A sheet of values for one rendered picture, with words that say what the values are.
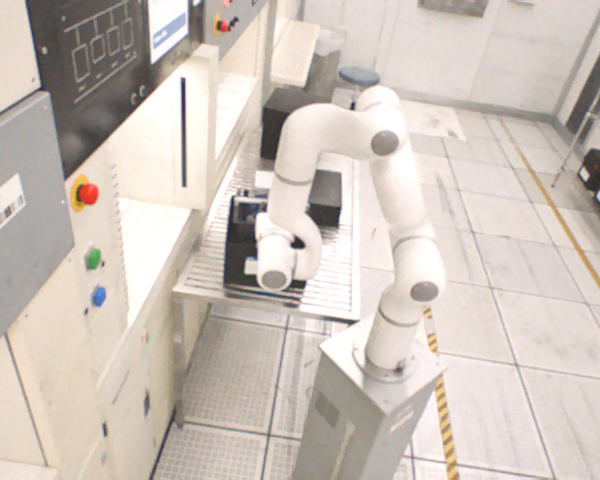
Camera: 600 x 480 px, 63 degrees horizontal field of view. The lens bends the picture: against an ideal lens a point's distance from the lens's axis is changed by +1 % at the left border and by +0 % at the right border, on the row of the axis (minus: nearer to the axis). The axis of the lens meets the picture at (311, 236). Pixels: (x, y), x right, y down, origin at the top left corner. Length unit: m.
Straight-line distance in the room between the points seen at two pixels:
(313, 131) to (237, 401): 1.50
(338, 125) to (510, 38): 4.98
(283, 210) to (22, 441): 0.68
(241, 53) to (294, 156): 2.03
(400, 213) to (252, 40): 2.05
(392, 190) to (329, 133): 0.19
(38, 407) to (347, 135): 0.74
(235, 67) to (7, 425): 2.38
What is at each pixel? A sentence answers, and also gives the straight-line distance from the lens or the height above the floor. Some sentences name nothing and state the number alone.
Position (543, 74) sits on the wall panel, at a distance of 6.13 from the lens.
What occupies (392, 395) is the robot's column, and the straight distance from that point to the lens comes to 1.42.
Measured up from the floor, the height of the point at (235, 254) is 0.89.
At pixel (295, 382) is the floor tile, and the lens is 2.34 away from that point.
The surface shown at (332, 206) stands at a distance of 1.89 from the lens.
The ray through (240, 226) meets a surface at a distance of 1.52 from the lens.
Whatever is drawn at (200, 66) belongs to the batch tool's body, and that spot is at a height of 1.37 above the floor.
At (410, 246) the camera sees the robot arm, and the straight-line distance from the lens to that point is 1.22.
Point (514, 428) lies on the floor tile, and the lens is 2.55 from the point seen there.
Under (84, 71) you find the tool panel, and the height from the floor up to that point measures 1.55.
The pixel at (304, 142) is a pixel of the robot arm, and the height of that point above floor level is 1.42.
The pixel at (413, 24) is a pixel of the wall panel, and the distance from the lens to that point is 5.68.
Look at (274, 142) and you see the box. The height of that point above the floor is 0.85.
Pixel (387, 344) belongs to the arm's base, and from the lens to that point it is 1.38.
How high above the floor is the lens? 1.85
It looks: 36 degrees down
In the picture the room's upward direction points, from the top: 10 degrees clockwise
